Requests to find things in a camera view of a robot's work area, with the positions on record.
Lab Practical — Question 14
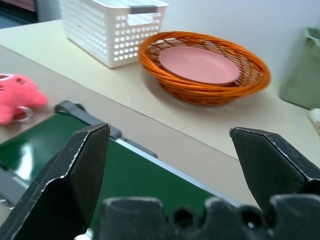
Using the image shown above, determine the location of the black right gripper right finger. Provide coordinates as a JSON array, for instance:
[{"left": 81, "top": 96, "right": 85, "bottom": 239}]
[{"left": 229, "top": 126, "right": 320, "bottom": 213}]

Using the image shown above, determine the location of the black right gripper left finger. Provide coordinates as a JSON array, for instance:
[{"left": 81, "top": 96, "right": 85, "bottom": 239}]
[{"left": 0, "top": 122, "right": 111, "bottom": 240}]

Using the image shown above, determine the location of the green conveyor belt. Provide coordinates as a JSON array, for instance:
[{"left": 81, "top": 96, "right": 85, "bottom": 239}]
[{"left": 0, "top": 100, "right": 243, "bottom": 230}]

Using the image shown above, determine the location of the pink plush toy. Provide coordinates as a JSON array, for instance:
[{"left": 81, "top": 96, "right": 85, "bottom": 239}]
[{"left": 0, "top": 73, "right": 49, "bottom": 126}]

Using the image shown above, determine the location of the orange wicker basket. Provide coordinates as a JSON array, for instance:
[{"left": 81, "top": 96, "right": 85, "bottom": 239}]
[{"left": 138, "top": 31, "right": 272, "bottom": 107}]

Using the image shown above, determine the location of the pale green container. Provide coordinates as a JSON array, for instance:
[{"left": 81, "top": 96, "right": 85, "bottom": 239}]
[{"left": 279, "top": 26, "right": 320, "bottom": 110}]

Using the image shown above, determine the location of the pink plate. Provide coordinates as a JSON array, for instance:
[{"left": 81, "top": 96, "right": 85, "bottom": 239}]
[{"left": 158, "top": 46, "right": 241, "bottom": 88}]

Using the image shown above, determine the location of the white perforated plastic basket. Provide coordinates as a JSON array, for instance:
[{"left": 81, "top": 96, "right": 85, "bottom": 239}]
[{"left": 58, "top": 0, "right": 170, "bottom": 69}]

